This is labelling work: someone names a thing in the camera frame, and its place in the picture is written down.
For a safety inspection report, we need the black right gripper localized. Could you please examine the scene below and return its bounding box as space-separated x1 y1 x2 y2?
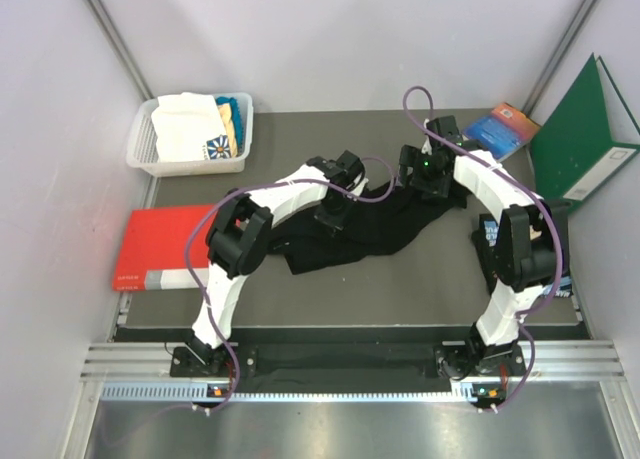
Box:
393 145 450 200

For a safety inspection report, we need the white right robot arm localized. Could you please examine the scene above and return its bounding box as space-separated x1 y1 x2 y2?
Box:
399 116 569 380

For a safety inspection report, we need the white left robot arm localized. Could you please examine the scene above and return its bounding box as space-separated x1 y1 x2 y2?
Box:
186 151 367 376

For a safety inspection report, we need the folded black printed t-shirt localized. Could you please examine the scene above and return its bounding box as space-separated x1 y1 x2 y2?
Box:
471 199 571 293

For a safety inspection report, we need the blue orange book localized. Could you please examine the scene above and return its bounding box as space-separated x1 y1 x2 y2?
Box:
463 102 541 162

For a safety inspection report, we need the blue t-shirt in basket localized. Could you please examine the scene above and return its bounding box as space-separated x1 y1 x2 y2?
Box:
215 96 245 154

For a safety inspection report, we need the cream t-shirt in basket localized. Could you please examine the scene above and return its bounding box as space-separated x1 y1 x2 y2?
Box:
217 103 235 139

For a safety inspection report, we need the green binder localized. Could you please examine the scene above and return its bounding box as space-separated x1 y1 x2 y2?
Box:
530 55 639 212

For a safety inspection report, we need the white t-shirt with flower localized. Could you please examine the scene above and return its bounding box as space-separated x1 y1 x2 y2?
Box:
151 92 238 163

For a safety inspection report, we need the white plastic laundry basket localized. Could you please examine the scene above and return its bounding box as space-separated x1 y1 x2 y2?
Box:
127 92 254 177

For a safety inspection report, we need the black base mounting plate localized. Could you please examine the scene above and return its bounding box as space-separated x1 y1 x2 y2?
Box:
169 341 526 383

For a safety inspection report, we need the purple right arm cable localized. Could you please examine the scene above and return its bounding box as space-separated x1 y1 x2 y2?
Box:
402 85 566 413

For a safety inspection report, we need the aluminium rail frame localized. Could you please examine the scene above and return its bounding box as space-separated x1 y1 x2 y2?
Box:
61 326 639 458

